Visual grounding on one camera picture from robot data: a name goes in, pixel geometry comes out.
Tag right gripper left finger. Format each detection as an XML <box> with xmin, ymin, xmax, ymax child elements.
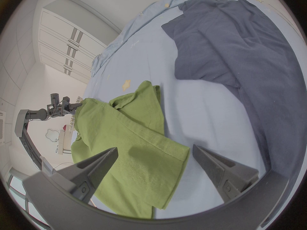
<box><xmin>70</xmin><ymin>147</ymin><xmax>118</xmax><ymax>203</ymax></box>

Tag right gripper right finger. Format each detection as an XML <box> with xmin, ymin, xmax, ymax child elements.
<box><xmin>193</xmin><ymin>145</ymin><xmax>259</xmax><ymax>203</ymax></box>

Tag green shorts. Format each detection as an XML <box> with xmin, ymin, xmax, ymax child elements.
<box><xmin>71</xmin><ymin>80</ymin><xmax>190</xmax><ymax>219</ymax></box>

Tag bed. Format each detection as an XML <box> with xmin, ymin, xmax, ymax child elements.
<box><xmin>70</xmin><ymin>0</ymin><xmax>307</xmax><ymax>221</ymax></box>

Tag dark blue garment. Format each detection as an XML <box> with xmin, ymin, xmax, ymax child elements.
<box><xmin>161</xmin><ymin>0</ymin><xmax>307</xmax><ymax>191</ymax></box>

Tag white wardrobe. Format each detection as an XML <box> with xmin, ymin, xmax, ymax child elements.
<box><xmin>38</xmin><ymin>7</ymin><xmax>107</xmax><ymax>81</ymax></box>

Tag pale blue quilt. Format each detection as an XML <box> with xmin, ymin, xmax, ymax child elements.
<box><xmin>91</xmin><ymin>0</ymin><xmax>243</xmax><ymax>78</ymax></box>

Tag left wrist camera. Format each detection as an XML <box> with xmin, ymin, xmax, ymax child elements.
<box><xmin>49</xmin><ymin>93</ymin><xmax>60</xmax><ymax>111</ymax></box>

